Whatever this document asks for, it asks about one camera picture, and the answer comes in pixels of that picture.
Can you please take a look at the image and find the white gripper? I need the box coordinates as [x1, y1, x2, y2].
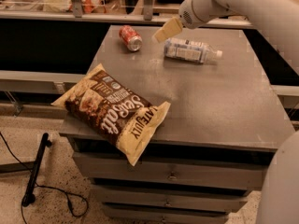
[152, 0, 218, 43]

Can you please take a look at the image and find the red coke can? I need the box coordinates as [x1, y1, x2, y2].
[119, 25, 142, 52]

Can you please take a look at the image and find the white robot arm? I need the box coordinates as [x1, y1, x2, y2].
[153, 0, 299, 224]

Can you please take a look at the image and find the brown sea salt chip bag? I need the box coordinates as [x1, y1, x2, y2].
[52, 64, 170, 165]

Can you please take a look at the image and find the clear plastic water bottle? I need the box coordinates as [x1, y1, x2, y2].
[164, 37, 223, 63]

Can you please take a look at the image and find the grey metal railing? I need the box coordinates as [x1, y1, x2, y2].
[0, 0, 256, 30]

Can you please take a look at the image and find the grey drawer cabinet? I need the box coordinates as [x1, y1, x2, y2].
[58, 24, 296, 224]

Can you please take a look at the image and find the top grey drawer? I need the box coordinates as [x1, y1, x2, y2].
[73, 152, 267, 190]

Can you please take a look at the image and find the grey drawer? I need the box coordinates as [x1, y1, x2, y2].
[103, 203, 228, 224]
[91, 185, 248, 213]
[73, 152, 267, 190]

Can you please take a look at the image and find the middle grey drawer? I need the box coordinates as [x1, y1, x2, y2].
[91, 185, 248, 213]

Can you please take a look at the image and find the bottom grey drawer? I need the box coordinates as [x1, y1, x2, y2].
[103, 203, 228, 224]

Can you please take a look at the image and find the black stand leg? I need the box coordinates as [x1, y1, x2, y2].
[21, 133, 52, 207]

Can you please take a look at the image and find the black floor cable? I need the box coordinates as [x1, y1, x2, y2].
[0, 131, 90, 224]

